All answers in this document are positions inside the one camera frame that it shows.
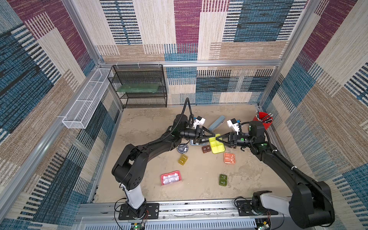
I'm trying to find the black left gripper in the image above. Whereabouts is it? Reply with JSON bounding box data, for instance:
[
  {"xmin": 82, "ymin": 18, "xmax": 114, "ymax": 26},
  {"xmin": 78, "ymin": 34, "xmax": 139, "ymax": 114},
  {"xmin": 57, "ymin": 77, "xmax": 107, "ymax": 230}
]
[{"xmin": 180, "ymin": 127, "xmax": 216, "ymax": 147}]

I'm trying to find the white pillbox with green lid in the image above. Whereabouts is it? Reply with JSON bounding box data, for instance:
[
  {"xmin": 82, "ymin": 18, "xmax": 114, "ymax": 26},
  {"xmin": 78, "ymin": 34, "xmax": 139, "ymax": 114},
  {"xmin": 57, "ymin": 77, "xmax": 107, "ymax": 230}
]
[{"xmin": 209, "ymin": 134, "xmax": 225, "ymax": 154}]

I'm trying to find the maroon two-compartment pillbox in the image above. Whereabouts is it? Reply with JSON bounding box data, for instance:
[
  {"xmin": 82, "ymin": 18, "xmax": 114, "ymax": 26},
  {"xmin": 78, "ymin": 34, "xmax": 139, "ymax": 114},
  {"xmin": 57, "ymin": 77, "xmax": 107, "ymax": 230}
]
[{"xmin": 201, "ymin": 145, "xmax": 211, "ymax": 153}]

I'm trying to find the orange pillbox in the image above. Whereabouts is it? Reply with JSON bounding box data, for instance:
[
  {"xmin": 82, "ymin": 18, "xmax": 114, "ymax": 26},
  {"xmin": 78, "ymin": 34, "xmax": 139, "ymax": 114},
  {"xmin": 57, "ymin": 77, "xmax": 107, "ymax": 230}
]
[{"xmin": 224, "ymin": 153, "xmax": 236, "ymax": 164}]

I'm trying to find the round dark blue pillbox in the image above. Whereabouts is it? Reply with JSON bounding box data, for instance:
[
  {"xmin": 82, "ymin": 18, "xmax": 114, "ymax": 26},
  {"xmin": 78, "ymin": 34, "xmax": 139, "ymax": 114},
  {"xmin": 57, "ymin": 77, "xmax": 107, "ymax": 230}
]
[{"xmin": 177, "ymin": 144, "xmax": 189, "ymax": 154}]

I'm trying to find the yellow two-compartment pillbox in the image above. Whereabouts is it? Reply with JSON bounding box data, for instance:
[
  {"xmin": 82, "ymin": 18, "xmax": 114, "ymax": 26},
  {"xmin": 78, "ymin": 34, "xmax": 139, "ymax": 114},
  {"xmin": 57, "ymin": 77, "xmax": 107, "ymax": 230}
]
[{"xmin": 178, "ymin": 154, "xmax": 188, "ymax": 165}]

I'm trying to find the small green two-compartment pillbox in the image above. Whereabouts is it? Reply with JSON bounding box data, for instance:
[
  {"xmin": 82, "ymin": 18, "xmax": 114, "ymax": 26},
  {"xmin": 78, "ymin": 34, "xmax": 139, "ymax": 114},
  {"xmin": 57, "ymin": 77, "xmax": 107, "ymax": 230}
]
[{"xmin": 218, "ymin": 174, "xmax": 228, "ymax": 186}]

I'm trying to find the pink pillbox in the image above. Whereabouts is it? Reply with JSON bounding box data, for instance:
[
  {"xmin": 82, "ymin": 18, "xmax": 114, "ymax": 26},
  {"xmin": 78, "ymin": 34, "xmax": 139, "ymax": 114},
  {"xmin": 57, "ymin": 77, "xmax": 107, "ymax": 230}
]
[{"xmin": 161, "ymin": 171, "xmax": 182, "ymax": 186}]

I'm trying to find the blue six-compartment pillbox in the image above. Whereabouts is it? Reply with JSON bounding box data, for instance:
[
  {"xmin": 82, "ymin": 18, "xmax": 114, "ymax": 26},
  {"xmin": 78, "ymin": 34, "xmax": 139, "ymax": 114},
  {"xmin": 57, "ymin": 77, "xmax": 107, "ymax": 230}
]
[{"xmin": 190, "ymin": 140, "xmax": 201, "ymax": 145}]

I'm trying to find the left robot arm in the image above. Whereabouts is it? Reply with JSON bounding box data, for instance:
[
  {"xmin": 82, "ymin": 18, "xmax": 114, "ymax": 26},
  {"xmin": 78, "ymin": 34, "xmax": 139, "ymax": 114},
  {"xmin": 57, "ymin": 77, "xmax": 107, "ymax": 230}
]
[{"xmin": 112, "ymin": 98, "xmax": 215, "ymax": 219}]

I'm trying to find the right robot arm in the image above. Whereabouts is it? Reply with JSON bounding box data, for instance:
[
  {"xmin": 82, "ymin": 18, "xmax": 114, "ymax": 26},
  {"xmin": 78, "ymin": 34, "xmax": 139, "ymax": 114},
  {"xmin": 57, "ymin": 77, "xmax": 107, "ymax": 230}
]
[{"xmin": 216, "ymin": 121, "xmax": 335, "ymax": 229}]

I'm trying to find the light blue stapler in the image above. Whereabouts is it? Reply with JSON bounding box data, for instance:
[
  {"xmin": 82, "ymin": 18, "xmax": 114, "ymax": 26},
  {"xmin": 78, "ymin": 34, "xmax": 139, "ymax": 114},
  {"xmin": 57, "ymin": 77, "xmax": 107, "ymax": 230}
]
[{"xmin": 208, "ymin": 116, "xmax": 225, "ymax": 131}]

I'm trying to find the red pen cup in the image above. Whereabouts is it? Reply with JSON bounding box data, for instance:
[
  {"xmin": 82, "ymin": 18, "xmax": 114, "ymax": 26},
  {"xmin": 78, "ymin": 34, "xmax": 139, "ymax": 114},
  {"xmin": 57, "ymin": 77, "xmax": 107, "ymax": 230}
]
[{"xmin": 253, "ymin": 111, "xmax": 273, "ymax": 130}]

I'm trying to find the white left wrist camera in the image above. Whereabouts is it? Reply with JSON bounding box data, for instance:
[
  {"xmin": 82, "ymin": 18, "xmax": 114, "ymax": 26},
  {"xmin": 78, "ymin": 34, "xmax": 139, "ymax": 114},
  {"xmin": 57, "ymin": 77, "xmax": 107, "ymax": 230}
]
[{"xmin": 193, "ymin": 116, "xmax": 206, "ymax": 129}]

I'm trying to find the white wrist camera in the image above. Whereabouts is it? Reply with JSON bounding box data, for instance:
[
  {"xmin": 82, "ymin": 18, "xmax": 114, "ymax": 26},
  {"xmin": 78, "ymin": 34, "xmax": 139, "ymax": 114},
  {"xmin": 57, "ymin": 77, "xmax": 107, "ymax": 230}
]
[
  {"xmin": 193, "ymin": 116, "xmax": 206, "ymax": 129},
  {"xmin": 227, "ymin": 118, "xmax": 240, "ymax": 133}
]

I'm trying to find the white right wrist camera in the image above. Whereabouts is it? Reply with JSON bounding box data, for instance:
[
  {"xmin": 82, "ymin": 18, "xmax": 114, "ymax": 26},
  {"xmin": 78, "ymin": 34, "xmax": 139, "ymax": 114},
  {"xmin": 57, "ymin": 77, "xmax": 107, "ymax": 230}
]
[{"xmin": 227, "ymin": 118, "xmax": 240, "ymax": 133}]

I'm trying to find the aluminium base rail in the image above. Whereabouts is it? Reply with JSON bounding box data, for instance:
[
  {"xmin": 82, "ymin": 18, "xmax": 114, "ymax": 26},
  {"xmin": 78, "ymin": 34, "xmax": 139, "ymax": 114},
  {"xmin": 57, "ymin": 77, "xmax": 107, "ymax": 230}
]
[{"xmin": 72, "ymin": 198, "xmax": 299, "ymax": 230}]

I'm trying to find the black wire mesh shelf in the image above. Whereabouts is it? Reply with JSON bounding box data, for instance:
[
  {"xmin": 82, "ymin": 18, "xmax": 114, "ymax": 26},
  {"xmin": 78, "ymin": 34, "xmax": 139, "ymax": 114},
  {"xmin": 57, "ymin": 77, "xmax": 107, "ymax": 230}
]
[{"xmin": 108, "ymin": 64, "xmax": 167, "ymax": 109}]

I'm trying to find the white wire mesh basket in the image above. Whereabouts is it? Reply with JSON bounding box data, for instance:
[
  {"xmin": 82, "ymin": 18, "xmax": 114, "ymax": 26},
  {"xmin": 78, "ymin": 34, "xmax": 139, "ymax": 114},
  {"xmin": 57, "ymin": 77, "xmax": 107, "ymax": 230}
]
[{"xmin": 62, "ymin": 69, "xmax": 110, "ymax": 129}]

